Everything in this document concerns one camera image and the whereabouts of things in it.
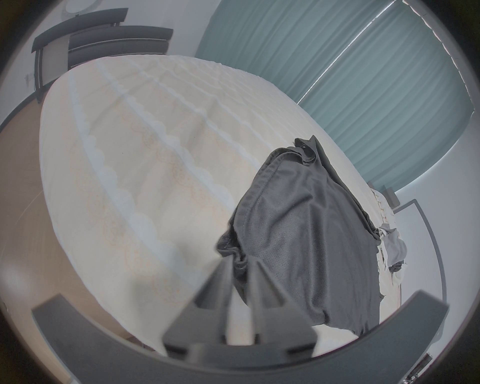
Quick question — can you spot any grey white-trimmed garment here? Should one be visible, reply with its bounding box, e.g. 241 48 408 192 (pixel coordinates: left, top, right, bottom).
377 223 408 265

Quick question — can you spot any black T-shirt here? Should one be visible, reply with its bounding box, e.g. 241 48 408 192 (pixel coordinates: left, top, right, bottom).
215 136 385 336

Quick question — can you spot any bed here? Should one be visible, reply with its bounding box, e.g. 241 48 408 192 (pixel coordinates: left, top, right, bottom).
38 55 449 357

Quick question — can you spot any black chest of drawers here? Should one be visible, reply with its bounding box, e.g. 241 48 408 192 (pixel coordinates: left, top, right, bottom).
32 7 174 104

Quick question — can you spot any white printed pillow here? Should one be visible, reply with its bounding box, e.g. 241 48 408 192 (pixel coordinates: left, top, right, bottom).
370 188 395 226

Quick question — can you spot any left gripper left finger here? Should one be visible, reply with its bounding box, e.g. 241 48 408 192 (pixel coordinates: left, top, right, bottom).
162 259 230 357

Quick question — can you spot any grey bedside table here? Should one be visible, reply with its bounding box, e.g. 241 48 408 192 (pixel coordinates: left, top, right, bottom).
367 181 400 209

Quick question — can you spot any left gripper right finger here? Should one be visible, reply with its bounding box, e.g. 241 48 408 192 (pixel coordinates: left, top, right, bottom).
250 259 317 353

